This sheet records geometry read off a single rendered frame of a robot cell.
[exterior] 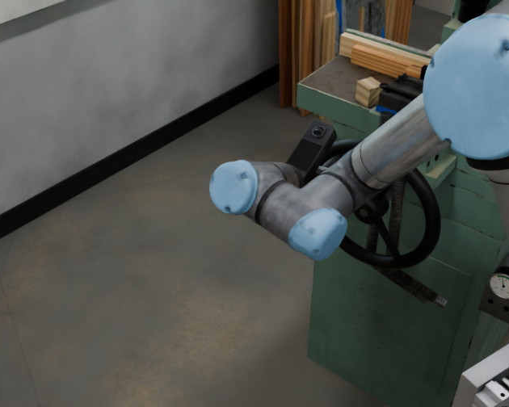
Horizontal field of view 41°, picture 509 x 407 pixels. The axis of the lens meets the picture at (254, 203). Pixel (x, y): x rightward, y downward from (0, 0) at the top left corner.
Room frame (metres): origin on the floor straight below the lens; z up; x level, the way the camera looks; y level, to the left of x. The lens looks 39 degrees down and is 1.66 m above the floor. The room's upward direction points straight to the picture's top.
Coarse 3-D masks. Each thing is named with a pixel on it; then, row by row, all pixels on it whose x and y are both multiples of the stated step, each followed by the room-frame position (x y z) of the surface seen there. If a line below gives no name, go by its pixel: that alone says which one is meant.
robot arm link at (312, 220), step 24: (288, 192) 0.75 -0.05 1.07; (312, 192) 0.75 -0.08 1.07; (336, 192) 0.76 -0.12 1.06; (264, 216) 0.73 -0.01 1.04; (288, 216) 0.71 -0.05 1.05; (312, 216) 0.71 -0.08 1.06; (336, 216) 0.71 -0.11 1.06; (288, 240) 0.70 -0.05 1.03; (312, 240) 0.68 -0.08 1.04; (336, 240) 0.70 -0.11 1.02
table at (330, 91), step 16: (336, 64) 1.45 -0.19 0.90; (352, 64) 1.45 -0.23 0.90; (304, 80) 1.37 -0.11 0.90; (320, 80) 1.37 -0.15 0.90; (336, 80) 1.37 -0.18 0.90; (352, 80) 1.37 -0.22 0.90; (384, 80) 1.37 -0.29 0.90; (304, 96) 1.34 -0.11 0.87; (320, 96) 1.32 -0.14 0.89; (336, 96) 1.30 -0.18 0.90; (352, 96) 1.30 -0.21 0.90; (320, 112) 1.32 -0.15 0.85; (336, 112) 1.29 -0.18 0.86; (352, 112) 1.27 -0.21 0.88; (368, 112) 1.24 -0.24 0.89; (448, 160) 1.11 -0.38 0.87; (464, 160) 1.11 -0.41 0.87; (432, 176) 1.05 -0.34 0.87; (480, 176) 1.09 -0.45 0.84
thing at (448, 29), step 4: (488, 8) 1.37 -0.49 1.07; (456, 16) 1.33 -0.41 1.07; (452, 20) 1.31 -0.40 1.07; (456, 20) 1.31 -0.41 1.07; (448, 24) 1.29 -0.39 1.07; (452, 24) 1.29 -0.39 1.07; (456, 24) 1.29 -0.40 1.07; (460, 24) 1.29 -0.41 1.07; (444, 28) 1.28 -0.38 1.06; (448, 28) 1.28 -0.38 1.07; (452, 28) 1.28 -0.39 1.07; (456, 28) 1.27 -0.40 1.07; (444, 32) 1.28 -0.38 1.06; (448, 32) 1.28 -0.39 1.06; (452, 32) 1.27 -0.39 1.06; (444, 36) 1.28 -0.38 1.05; (448, 36) 1.28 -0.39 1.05; (444, 40) 1.28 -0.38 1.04; (440, 44) 1.29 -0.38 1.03
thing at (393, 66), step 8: (352, 48) 1.45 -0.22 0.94; (360, 48) 1.44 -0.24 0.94; (368, 48) 1.44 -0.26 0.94; (352, 56) 1.45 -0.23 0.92; (360, 56) 1.44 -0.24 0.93; (368, 56) 1.43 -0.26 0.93; (376, 56) 1.41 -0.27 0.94; (384, 56) 1.41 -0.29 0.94; (392, 56) 1.41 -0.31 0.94; (360, 64) 1.44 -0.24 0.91; (368, 64) 1.42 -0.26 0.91; (376, 64) 1.41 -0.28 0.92; (384, 64) 1.40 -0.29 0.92; (392, 64) 1.39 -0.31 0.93; (400, 64) 1.38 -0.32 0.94; (408, 64) 1.37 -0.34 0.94; (416, 64) 1.37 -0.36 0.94; (384, 72) 1.40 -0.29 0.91; (392, 72) 1.39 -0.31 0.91; (400, 72) 1.38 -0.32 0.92
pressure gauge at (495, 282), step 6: (498, 270) 0.99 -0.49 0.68; (504, 270) 0.98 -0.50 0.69; (492, 276) 0.98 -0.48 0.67; (498, 276) 0.98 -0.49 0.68; (504, 276) 0.97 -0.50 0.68; (492, 282) 0.98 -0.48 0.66; (498, 282) 0.97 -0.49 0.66; (504, 282) 0.97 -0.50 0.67; (492, 288) 0.98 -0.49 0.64; (498, 288) 0.97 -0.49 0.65; (504, 288) 0.97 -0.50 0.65; (498, 294) 0.97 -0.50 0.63; (504, 294) 0.96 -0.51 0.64
